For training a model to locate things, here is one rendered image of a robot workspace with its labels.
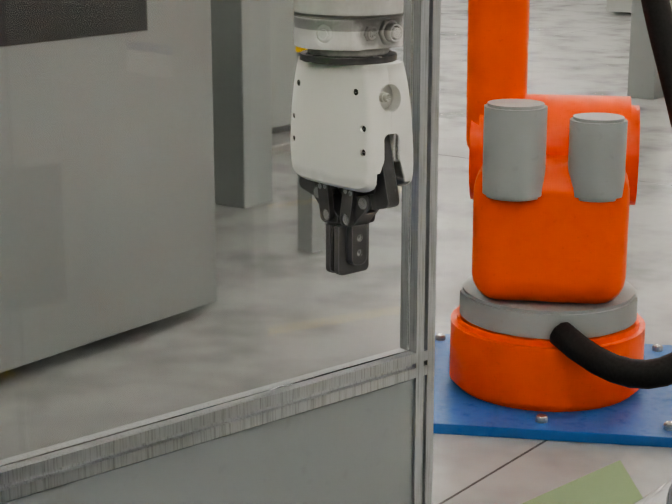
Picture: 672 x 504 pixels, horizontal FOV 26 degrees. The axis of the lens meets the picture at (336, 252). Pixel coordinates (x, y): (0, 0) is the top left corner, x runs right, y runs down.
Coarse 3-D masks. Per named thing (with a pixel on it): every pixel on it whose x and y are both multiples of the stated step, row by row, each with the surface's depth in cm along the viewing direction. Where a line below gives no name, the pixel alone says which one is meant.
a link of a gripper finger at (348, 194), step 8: (344, 192) 113; (352, 192) 112; (360, 192) 113; (368, 192) 114; (344, 200) 113; (352, 200) 113; (344, 208) 114; (352, 208) 113; (344, 216) 114; (352, 216) 113; (344, 224) 114; (352, 224) 114
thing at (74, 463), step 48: (432, 0) 214; (432, 48) 216; (432, 96) 218; (432, 144) 220; (432, 192) 222; (432, 240) 224; (432, 288) 226; (432, 336) 228; (336, 384) 216; (384, 384) 223; (432, 384) 230; (144, 432) 194; (192, 432) 200; (432, 432) 232; (0, 480) 181; (48, 480) 186
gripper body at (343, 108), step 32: (320, 64) 111; (352, 64) 109; (384, 64) 109; (320, 96) 112; (352, 96) 109; (384, 96) 109; (320, 128) 112; (352, 128) 110; (384, 128) 109; (320, 160) 113; (352, 160) 111
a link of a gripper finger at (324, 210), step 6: (318, 186) 115; (324, 186) 115; (330, 186) 115; (318, 192) 116; (324, 192) 115; (330, 192) 115; (324, 198) 115; (330, 198) 115; (324, 204) 115; (330, 204) 115; (324, 210) 116; (330, 210) 115; (324, 216) 116; (330, 216) 115
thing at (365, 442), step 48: (240, 432) 206; (288, 432) 212; (336, 432) 219; (384, 432) 226; (96, 480) 191; (144, 480) 196; (192, 480) 202; (240, 480) 208; (288, 480) 214; (336, 480) 221; (384, 480) 228
